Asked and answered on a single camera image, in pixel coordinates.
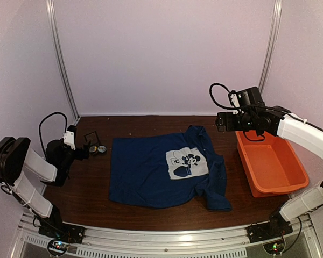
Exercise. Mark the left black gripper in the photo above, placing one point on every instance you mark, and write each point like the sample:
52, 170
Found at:
80, 156

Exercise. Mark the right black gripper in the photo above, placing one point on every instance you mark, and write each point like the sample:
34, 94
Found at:
230, 124

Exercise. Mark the black brooch display box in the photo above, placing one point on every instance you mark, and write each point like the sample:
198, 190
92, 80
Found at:
94, 138

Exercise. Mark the navy white clothing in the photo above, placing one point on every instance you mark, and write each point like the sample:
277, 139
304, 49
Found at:
168, 170

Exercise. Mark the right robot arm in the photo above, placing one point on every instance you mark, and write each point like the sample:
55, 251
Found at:
248, 112

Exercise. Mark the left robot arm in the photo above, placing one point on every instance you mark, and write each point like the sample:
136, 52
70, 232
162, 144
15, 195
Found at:
17, 158

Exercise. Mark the starry night round brooch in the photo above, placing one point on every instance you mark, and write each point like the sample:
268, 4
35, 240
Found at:
93, 149

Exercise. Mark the orange plastic bin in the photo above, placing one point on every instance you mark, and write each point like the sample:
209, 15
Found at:
271, 165

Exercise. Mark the left circuit board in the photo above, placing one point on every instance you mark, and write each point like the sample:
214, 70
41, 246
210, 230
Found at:
57, 247

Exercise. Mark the circuit board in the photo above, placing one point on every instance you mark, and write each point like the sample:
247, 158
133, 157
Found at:
57, 247
274, 247

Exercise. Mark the right circuit board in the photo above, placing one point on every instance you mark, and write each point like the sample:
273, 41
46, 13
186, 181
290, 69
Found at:
274, 247

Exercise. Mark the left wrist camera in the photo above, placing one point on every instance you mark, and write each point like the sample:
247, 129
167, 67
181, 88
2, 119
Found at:
69, 137

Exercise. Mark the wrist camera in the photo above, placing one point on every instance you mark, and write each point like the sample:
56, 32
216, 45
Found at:
69, 137
234, 101

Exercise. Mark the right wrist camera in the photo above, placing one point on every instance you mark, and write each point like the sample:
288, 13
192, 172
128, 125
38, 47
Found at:
234, 101

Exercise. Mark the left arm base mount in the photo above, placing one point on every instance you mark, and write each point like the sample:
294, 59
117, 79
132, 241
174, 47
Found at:
70, 233

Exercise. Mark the right aluminium frame post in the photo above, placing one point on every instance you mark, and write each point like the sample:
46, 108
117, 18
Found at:
272, 40

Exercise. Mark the aluminium frame post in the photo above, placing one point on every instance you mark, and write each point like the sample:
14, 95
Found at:
60, 58
272, 40

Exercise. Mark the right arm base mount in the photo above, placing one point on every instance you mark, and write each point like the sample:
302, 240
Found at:
266, 231

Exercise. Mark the front aluminium rail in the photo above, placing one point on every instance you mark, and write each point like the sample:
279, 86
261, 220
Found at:
223, 242

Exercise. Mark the left aluminium frame post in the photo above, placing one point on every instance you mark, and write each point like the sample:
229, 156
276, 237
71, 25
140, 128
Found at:
60, 58

